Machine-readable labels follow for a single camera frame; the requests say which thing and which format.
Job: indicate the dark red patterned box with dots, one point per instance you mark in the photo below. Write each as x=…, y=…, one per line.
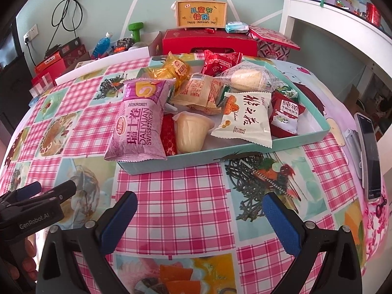
x=76, y=55

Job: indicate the large red gift box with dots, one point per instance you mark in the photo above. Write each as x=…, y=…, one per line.
x=208, y=41

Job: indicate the black box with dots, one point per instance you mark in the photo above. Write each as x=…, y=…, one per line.
x=69, y=46

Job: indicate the orange box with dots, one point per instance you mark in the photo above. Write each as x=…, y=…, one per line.
x=50, y=61

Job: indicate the green white biscuit packet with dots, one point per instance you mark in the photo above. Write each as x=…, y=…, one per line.
x=245, y=119

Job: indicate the wet wipes pack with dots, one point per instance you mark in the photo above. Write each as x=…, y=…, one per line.
x=236, y=27

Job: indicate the green cake packet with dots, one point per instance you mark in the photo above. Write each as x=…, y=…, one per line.
x=286, y=91

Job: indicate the toy cars pack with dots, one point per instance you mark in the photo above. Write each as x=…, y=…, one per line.
x=123, y=45

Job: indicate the blue plastic bottle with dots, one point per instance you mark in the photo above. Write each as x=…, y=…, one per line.
x=102, y=46

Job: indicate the pink swiss roll packet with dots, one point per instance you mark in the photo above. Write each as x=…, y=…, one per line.
x=141, y=122

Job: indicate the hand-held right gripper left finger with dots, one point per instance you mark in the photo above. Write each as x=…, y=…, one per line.
x=119, y=223

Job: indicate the beige red-print snack packet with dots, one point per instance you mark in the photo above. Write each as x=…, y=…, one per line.
x=199, y=93

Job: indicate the clear plastic bottle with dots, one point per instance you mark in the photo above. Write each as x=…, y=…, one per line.
x=138, y=45

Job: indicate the black smartphone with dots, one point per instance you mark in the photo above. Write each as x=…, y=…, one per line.
x=370, y=159

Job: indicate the red can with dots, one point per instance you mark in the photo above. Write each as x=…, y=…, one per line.
x=373, y=13

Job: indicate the teal box tray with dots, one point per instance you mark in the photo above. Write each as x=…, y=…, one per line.
x=190, y=162

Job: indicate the small red snack packet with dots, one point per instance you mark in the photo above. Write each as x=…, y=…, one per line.
x=220, y=62

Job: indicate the green dumbbell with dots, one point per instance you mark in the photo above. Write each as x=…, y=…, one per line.
x=135, y=30

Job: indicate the person's left hand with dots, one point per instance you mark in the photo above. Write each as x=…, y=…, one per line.
x=30, y=251

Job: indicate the white wall socket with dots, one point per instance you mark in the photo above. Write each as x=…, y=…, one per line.
x=30, y=33

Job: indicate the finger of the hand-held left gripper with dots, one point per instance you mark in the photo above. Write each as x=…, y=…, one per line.
x=61, y=192
x=26, y=191

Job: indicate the clear plastic box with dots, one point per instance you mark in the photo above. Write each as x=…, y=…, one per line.
x=41, y=87

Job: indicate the white power bank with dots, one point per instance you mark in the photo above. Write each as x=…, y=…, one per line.
x=352, y=147

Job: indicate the red packet with white label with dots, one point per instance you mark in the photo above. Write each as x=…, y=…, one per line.
x=284, y=119

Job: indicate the pink checkered tablecloth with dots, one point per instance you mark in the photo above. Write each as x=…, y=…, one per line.
x=183, y=205

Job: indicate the printed blanket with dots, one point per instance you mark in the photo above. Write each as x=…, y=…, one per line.
x=309, y=98

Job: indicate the pale jelly cup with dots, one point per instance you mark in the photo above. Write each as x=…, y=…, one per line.
x=190, y=133

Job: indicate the red patterned tin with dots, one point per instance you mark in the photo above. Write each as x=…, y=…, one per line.
x=272, y=41

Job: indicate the red patterned packet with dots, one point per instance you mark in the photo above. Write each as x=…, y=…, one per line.
x=167, y=137

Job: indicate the yellow bread packet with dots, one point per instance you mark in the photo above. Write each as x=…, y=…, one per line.
x=176, y=69

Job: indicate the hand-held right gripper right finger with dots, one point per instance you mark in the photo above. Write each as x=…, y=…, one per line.
x=281, y=223

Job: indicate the brown cardboard box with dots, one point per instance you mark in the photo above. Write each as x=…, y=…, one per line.
x=353, y=101

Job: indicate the black cabinet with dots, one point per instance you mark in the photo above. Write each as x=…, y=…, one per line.
x=12, y=76

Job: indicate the white shelf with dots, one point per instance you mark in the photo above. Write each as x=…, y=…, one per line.
x=337, y=27

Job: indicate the clear bun packet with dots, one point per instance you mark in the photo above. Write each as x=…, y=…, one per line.
x=249, y=78

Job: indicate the plain red box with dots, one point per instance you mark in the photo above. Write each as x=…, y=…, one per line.
x=46, y=78

